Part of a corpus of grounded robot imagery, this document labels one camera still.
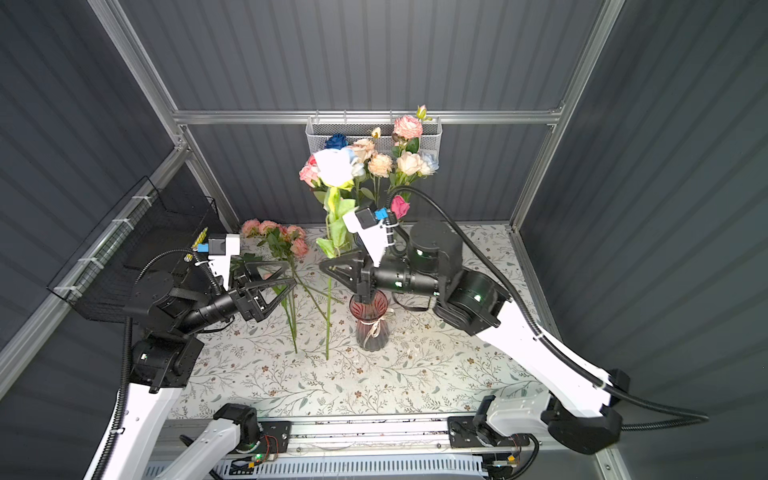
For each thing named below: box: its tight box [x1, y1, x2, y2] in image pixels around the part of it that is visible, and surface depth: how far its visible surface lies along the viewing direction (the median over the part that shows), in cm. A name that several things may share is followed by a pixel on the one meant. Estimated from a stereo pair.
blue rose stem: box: [325, 133, 349, 150], surface depth 80 cm
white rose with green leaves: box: [313, 147, 361, 360], surface depth 44 cm
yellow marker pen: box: [191, 226, 209, 251], surface depth 81 cm
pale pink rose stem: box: [387, 152, 435, 193], surface depth 77 cm
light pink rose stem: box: [298, 158, 327, 192], surface depth 78 cm
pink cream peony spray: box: [392, 105, 432, 156], surface depth 76 cm
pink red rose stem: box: [300, 154, 321, 175], surface depth 78 cm
